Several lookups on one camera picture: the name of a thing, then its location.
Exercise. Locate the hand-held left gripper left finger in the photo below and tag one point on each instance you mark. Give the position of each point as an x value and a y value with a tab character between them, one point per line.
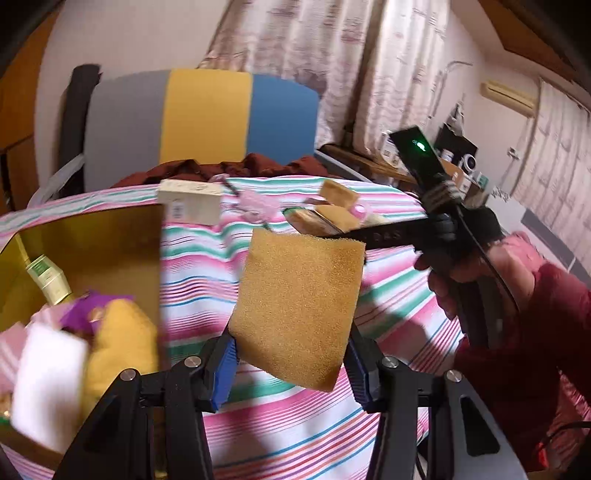
221	369

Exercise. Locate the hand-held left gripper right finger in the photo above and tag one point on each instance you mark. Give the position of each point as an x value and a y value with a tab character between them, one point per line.
364	381

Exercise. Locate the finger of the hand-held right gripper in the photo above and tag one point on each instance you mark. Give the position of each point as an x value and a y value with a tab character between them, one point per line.
392	235

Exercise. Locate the yellow sponge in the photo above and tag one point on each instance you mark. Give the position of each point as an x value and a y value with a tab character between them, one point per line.
295	309

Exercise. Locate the yellow cloth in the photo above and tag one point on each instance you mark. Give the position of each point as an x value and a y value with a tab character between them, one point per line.
120	350

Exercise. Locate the purple cloth piece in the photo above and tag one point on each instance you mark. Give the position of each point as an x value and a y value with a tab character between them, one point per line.
83	314

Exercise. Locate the beige cardboard box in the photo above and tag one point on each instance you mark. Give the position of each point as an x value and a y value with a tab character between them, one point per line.
189	203

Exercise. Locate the gold tin box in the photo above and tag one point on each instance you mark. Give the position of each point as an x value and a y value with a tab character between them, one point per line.
92	249

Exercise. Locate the white sponge block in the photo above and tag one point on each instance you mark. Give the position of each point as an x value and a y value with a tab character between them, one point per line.
46	387

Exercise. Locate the green white tube box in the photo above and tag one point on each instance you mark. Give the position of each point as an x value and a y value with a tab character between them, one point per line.
48	281

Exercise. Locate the pink striped packet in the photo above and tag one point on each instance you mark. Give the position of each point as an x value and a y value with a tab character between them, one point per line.
14	350

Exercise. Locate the person's right forearm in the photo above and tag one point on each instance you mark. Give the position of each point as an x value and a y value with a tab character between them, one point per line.
545	332

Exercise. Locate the person's right hand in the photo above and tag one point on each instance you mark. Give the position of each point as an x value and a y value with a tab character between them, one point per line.
503	267

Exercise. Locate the blue white carton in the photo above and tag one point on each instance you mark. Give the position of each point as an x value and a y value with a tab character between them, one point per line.
391	150

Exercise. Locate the black rectangular panel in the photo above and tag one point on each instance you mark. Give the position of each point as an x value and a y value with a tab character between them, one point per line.
457	141

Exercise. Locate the yellow sponge block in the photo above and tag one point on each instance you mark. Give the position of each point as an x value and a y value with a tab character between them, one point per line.
344	218

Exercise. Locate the white round desk fan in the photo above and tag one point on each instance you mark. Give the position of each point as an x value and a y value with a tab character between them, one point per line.
469	164

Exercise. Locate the tan sponge block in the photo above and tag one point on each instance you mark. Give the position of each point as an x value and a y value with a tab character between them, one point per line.
339	194

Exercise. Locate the pink green striped tablecloth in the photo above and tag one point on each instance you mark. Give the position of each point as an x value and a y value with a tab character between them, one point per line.
277	438

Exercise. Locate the patterned window curtain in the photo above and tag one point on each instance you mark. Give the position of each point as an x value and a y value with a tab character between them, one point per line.
300	46
554	161

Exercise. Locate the dark red garment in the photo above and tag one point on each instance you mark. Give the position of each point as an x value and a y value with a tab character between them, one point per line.
258	166

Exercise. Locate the grey yellow blue chair backrest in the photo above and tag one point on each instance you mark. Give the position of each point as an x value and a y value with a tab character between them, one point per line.
207	115

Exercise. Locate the white chair armrest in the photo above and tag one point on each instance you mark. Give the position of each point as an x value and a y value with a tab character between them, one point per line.
60	177

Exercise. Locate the black foam roll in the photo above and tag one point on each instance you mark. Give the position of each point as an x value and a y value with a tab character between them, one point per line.
76	115

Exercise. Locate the wooden wardrobe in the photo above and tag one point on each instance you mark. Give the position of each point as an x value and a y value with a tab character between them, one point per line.
23	115

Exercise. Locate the wall air conditioner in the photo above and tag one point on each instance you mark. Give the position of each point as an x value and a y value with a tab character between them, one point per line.
508	97

